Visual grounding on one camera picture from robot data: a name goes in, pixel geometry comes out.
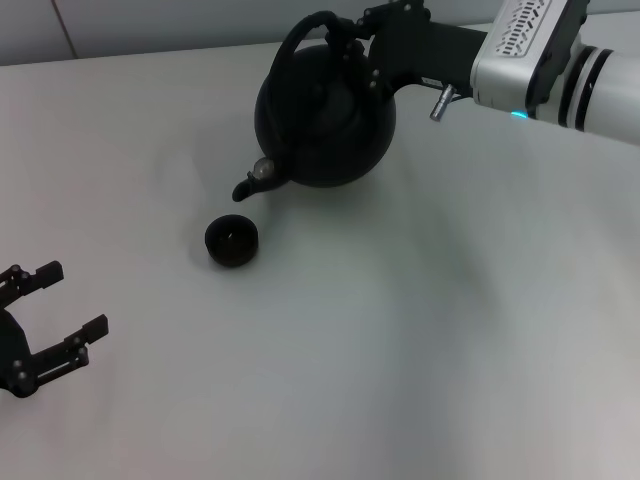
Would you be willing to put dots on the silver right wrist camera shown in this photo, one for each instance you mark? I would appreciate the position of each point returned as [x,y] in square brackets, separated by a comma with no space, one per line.
[515,45]

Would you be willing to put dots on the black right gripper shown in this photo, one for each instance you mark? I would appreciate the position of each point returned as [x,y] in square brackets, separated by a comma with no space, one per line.
[425,50]

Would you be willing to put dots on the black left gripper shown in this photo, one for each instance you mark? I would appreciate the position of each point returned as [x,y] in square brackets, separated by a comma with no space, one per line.
[12,350]

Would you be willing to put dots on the black round teapot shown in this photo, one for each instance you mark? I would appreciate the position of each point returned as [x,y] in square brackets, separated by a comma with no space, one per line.
[325,145]

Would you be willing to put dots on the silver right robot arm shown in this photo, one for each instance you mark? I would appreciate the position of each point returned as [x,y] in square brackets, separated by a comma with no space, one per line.
[610,90]

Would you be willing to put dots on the dark brown teacup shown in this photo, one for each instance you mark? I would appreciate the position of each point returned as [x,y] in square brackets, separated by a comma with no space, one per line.
[231,252]

